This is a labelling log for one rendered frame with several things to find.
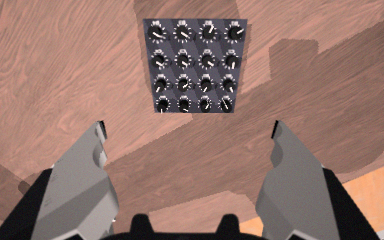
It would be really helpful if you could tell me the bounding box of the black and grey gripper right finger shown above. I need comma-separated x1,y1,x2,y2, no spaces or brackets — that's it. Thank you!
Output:
255,120,380,240

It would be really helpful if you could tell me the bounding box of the dark grey knob box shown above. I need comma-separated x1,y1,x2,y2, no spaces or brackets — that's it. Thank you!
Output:
143,18,248,113

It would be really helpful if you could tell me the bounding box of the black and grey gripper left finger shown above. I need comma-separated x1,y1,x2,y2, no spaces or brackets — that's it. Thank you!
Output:
0,120,119,240

